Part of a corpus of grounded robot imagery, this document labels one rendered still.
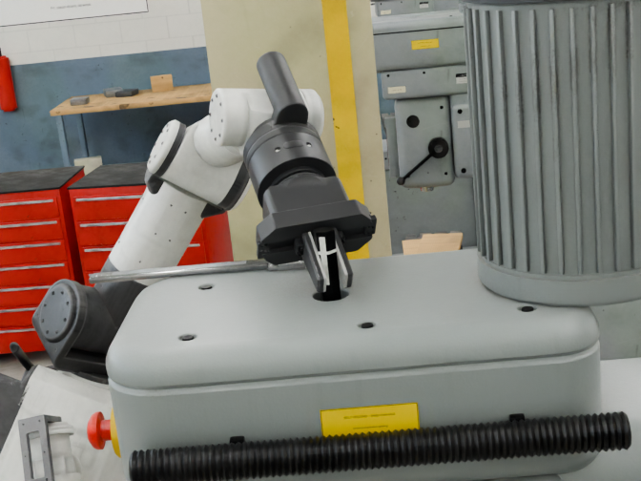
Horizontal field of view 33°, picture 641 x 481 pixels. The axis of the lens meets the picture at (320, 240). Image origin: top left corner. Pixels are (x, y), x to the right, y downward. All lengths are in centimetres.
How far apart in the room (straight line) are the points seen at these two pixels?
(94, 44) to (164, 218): 889
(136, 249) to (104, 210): 438
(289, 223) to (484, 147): 21
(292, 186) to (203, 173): 34
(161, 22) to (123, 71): 57
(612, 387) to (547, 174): 28
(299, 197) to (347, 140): 170
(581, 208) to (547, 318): 10
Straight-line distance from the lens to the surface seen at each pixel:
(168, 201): 150
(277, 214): 111
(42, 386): 156
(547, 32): 98
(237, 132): 122
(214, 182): 147
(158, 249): 152
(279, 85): 120
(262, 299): 112
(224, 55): 281
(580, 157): 100
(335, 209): 112
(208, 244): 581
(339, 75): 279
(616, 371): 123
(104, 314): 155
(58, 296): 156
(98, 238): 597
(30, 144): 1067
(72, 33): 1041
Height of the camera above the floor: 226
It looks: 17 degrees down
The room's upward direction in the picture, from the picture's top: 6 degrees counter-clockwise
